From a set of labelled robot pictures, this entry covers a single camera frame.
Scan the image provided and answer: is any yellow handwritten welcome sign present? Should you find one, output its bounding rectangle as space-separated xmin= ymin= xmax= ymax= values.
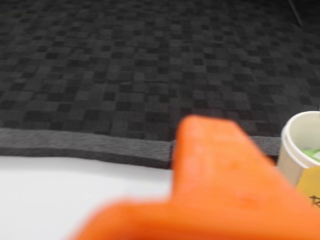
xmin=296 ymin=166 xmax=320 ymax=211

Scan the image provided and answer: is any orange fixed gripper finger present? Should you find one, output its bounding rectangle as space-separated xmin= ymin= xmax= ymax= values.
xmin=66 ymin=115 xmax=320 ymax=240

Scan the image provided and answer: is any paper cup with green label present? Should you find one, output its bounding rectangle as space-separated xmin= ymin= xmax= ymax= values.
xmin=276 ymin=110 xmax=320 ymax=187

